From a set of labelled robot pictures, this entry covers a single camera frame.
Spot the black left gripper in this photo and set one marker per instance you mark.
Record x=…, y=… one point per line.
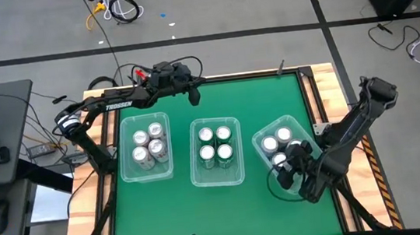
x=170, y=78

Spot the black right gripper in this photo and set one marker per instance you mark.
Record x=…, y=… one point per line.
x=300, y=155

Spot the clear plastic bin with label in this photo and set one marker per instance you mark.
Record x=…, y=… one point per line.
x=218, y=179

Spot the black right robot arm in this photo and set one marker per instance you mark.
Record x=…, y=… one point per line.
x=351, y=126

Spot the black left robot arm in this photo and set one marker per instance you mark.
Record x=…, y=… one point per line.
x=118, y=104

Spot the red tag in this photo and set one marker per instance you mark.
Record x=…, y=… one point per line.
x=142, y=74

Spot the blue tape bit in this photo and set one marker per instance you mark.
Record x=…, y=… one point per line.
x=163, y=15

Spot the yellow black hazard tape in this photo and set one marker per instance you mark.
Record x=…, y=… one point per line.
x=382, y=189

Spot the black floor plug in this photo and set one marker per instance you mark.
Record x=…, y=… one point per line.
x=59, y=98

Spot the black power brick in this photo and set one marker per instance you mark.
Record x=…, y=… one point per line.
x=41, y=151

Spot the wooden table board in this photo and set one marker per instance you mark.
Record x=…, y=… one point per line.
x=84, y=224

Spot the small black desk device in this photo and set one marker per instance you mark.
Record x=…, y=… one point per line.
x=2, y=155

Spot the black aluminium table frame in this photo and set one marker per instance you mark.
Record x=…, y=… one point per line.
x=248, y=76

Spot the grey metal bracket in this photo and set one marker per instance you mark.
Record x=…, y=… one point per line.
x=321, y=128

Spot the grey frame post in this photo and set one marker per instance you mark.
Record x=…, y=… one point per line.
x=281, y=69

